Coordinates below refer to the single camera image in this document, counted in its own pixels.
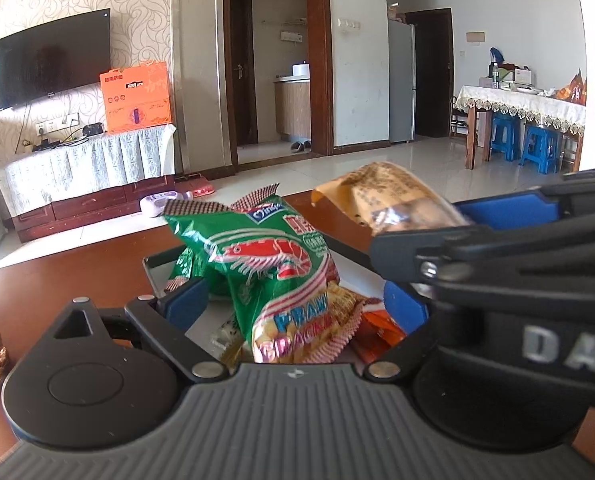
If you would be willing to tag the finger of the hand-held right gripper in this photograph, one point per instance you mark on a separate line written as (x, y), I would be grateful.
(407, 255)
(507, 210)

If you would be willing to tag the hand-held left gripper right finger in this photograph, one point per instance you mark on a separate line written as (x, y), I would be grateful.
(405, 310)

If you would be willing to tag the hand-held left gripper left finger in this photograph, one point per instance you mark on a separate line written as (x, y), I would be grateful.
(187, 305)

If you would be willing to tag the white tray with grey rim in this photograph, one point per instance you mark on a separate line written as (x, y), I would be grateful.
(200, 330)

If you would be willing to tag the orange snack packet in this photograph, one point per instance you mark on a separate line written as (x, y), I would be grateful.
(377, 335)

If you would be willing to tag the green snack bag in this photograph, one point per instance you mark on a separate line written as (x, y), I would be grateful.
(185, 265)

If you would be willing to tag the pale cream snack packet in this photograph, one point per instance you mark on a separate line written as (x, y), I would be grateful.
(227, 337)

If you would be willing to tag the beige brown snack packet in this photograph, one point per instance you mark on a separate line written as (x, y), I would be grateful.
(377, 185)

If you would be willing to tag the green prawn cracker bag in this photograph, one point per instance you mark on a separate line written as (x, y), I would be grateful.
(262, 260)

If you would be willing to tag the blue plastic stool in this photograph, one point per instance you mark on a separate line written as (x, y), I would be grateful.
(540, 150)
(503, 135)

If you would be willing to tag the wooden dining table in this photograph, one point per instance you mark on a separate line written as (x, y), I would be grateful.
(471, 140)

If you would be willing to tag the lace dining tablecloth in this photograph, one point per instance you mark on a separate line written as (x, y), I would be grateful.
(517, 102)

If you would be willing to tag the red floor item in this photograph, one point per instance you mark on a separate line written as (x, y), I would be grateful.
(201, 191)

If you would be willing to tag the dark flat floor scale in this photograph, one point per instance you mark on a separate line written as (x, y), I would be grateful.
(190, 177)

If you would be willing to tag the green plastic bottle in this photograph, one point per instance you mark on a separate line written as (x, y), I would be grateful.
(495, 77)

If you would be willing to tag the white box on table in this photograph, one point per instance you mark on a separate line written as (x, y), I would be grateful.
(525, 77)

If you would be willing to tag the orange snack bags pile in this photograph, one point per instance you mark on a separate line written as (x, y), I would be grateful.
(572, 90)

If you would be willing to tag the wooden TV cabinet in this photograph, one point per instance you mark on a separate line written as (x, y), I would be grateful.
(92, 205)

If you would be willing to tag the grey slipper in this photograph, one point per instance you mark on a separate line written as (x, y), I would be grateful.
(306, 146)
(295, 147)

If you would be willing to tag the dark brown room door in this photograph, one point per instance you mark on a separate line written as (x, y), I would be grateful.
(432, 75)

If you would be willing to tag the silver refrigerator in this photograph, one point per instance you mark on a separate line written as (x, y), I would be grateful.
(401, 80)

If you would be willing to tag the white lace cabinet cloth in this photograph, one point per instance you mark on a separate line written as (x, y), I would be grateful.
(77, 165)

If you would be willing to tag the wooden kitchen counter cabinet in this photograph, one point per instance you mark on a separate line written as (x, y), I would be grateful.
(292, 107)

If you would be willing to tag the orange gift box purple label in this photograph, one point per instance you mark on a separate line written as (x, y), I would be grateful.
(140, 119)

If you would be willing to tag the small black device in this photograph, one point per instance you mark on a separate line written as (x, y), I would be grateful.
(92, 130)

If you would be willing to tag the black set-top box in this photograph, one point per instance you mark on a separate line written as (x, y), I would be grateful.
(45, 146)

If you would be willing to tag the white countertop appliance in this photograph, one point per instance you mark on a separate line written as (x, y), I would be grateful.
(300, 70)

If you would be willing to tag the orange gift box black label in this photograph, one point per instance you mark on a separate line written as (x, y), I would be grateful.
(135, 85)

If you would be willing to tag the dark wooden door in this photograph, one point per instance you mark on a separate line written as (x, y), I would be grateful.
(242, 65)

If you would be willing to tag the beige wall panel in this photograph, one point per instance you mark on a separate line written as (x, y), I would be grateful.
(476, 37)

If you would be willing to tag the white wall socket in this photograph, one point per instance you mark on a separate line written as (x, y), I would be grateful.
(40, 126)
(70, 119)

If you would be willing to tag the white light switch panel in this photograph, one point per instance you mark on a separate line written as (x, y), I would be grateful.
(348, 24)

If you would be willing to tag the white wall-mounted unit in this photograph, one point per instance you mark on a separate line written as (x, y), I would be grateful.
(291, 37)

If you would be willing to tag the wall-mounted black television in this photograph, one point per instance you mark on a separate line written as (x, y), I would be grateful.
(52, 60)

